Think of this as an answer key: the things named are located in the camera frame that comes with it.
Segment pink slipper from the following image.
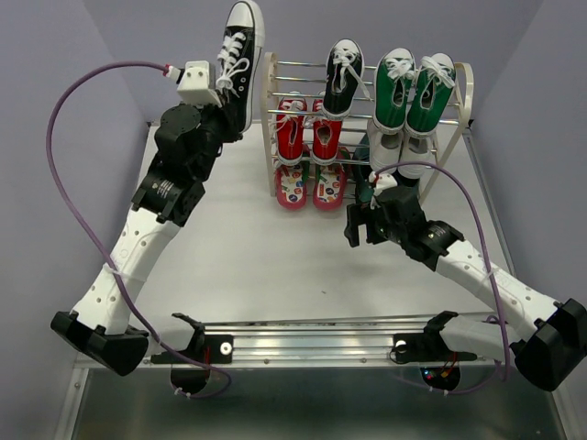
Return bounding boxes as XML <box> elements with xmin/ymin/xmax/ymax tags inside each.
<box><xmin>313</xmin><ymin>163</ymin><xmax>349</xmax><ymax>211</ymax></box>
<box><xmin>272</xmin><ymin>159</ymin><xmax>309</xmax><ymax>211</ymax></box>

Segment red canvas sneaker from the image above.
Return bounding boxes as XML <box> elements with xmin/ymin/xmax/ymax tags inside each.
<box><xmin>275</xmin><ymin>97</ymin><xmax>307</xmax><ymax>166</ymax></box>
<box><xmin>308</xmin><ymin>99</ymin><xmax>342</xmax><ymax>166</ymax></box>

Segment black canvas sneaker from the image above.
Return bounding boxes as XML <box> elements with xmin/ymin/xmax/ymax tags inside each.
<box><xmin>216</xmin><ymin>1</ymin><xmax>265</xmax><ymax>134</ymax></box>
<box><xmin>321</xmin><ymin>38</ymin><xmax>371</xmax><ymax>121</ymax></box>

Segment cream shoe shelf chrome bars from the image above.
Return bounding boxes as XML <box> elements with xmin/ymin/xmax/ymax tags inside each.
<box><xmin>260</xmin><ymin>53</ymin><xmax>474</xmax><ymax>207</ymax></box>

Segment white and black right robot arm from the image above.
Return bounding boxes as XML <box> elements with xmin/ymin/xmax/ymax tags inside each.
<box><xmin>344</xmin><ymin>187</ymin><xmax>586</xmax><ymax>391</ymax></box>

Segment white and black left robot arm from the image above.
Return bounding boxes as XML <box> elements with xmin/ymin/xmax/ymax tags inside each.
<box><xmin>50</xmin><ymin>104</ymin><xmax>241</xmax><ymax>376</ymax></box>

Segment left dark green loafer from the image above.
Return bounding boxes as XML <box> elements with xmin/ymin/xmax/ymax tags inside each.
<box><xmin>351</xmin><ymin>134</ymin><xmax>373</xmax><ymax>204</ymax></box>

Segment left white sneaker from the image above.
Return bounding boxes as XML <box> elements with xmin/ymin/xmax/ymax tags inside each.
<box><xmin>367</xmin><ymin>126</ymin><xmax>404</xmax><ymax>171</ymax></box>

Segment white sneaker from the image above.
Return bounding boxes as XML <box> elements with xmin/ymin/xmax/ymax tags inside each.
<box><xmin>367</xmin><ymin>126</ymin><xmax>404</xmax><ymax>171</ymax></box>
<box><xmin>398</xmin><ymin>135</ymin><xmax>433</xmax><ymax>180</ymax></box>

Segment right white sneaker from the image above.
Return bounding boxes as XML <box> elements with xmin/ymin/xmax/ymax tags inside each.
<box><xmin>398</xmin><ymin>135</ymin><xmax>433</xmax><ymax>180</ymax></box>

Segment right green canvas sneaker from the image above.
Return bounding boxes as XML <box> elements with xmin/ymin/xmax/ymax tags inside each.
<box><xmin>404</xmin><ymin>52</ymin><xmax>456</xmax><ymax>138</ymax></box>

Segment green canvas sneaker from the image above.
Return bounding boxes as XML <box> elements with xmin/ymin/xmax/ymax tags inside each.
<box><xmin>368</xmin><ymin>48</ymin><xmax>415</xmax><ymax>135</ymax></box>
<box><xmin>404</xmin><ymin>52</ymin><xmax>456</xmax><ymax>138</ymax></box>

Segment left green canvas sneaker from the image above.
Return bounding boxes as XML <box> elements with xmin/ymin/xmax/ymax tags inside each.
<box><xmin>368</xmin><ymin>48</ymin><xmax>415</xmax><ymax>135</ymax></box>

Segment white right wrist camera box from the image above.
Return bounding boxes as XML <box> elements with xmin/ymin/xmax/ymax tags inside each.
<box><xmin>368</xmin><ymin>171</ymin><xmax>398</xmax><ymax>205</ymax></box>

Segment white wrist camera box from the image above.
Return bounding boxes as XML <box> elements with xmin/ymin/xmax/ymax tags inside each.
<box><xmin>177</xmin><ymin>60</ymin><xmax>221</xmax><ymax>107</ymax></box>
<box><xmin>368</xmin><ymin>171</ymin><xmax>398</xmax><ymax>205</ymax></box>

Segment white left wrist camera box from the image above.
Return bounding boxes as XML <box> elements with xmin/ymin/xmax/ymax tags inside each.
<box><xmin>177</xmin><ymin>60</ymin><xmax>221</xmax><ymax>107</ymax></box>

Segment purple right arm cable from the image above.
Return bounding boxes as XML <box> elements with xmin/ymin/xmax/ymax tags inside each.
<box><xmin>369</xmin><ymin>159</ymin><xmax>511</xmax><ymax>396</ymax></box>

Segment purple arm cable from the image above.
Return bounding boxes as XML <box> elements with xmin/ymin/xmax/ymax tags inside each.
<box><xmin>47</xmin><ymin>61</ymin><xmax>233</xmax><ymax>400</ymax></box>
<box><xmin>369</xmin><ymin>159</ymin><xmax>511</xmax><ymax>396</ymax></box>

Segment aluminium mounting rail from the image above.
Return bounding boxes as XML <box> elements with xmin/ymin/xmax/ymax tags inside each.
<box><xmin>129</xmin><ymin>315</ymin><xmax>506</xmax><ymax>371</ymax></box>

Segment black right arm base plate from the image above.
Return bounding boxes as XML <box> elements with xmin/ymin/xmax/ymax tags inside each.
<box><xmin>392</xmin><ymin>333</ymin><xmax>478</xmax><ymax>364</ymax></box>

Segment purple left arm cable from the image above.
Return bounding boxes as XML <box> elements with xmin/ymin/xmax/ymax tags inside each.
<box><xmin>47</xmin><ymin>61</ymin><xmax>233</xmax><ymax>400</ymax></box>

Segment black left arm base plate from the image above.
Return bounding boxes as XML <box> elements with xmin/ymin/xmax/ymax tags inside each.
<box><xmin>150</xmin><ymin>334</ymin><xmax>234</xmax><ymax>365</ymax></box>

